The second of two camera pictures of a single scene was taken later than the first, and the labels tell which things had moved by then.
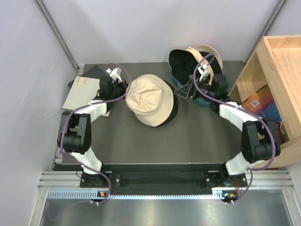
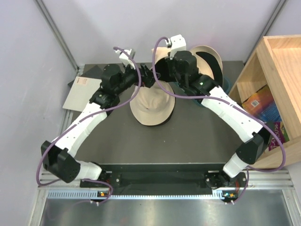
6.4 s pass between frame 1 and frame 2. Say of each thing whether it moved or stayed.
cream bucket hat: stayed
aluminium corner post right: stayed
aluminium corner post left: stayed
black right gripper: moved
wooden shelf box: stayed
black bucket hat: moved
